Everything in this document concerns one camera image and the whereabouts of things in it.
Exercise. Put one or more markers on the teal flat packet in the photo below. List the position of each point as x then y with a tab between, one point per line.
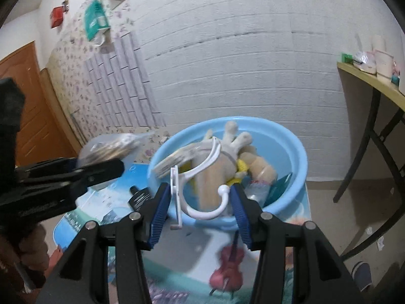
280	188

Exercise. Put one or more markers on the green hanging bag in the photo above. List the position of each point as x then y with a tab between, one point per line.
95	22

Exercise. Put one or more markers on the grey blue slipper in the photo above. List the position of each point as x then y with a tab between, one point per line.
361	275

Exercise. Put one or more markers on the person's left hand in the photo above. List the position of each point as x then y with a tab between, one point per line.
34	247

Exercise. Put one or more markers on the red toy violin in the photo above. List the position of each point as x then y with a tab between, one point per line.
228	269

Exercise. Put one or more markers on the clear pinkish plastic bag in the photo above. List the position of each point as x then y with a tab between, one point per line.
365	60

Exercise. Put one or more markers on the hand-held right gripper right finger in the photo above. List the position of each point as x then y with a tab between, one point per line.
241	217

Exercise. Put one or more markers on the light blue plastic basin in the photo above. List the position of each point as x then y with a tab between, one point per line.
284	152

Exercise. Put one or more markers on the white plastic hook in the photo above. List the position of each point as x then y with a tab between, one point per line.
202	164

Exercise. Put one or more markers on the white paper scrap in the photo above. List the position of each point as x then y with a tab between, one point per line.
380	243
368	231

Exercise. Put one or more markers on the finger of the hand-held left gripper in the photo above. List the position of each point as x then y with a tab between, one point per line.
101	171
47	167

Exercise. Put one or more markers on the small green box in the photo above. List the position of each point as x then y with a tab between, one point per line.
347	58

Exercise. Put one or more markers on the reddish brown cloth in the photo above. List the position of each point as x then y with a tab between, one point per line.
55	254

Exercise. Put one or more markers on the clear bag with brown contents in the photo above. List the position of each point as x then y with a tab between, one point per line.
110	147

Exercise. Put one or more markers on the yellow folding table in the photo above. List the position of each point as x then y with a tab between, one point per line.
370	79

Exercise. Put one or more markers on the small teal item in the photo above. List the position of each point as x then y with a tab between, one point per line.
395	79

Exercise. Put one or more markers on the grey metal rods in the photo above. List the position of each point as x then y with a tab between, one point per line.
78	126

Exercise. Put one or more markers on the red wall box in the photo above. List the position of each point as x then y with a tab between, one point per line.
57	17

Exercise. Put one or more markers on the white rabbit plush yellow dress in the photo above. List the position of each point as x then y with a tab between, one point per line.
218	171

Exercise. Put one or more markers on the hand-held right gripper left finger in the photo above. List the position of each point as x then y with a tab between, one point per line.
159	215

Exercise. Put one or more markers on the brown wooden door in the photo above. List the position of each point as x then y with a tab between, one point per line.
31	107

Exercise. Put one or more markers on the small brown plush toy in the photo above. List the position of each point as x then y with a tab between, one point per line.
259	164

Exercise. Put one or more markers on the person's left forearm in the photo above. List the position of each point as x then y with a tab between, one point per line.
12	269

